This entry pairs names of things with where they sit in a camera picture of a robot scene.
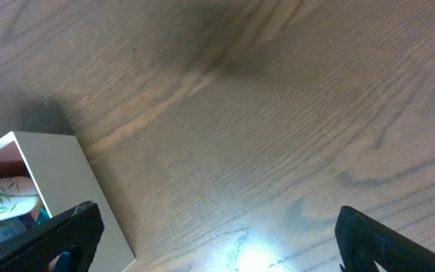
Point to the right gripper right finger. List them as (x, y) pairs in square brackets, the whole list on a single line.
[(366, 245)]

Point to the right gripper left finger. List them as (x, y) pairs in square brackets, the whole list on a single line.
[(66, 242)]

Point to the white lotion tube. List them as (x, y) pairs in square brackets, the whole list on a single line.
[(18, 196)]

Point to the teal white toothpaste tube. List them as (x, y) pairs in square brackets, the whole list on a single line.
[(12, 227)]

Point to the white box with pink interior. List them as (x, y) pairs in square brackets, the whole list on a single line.
[(63, 178)]

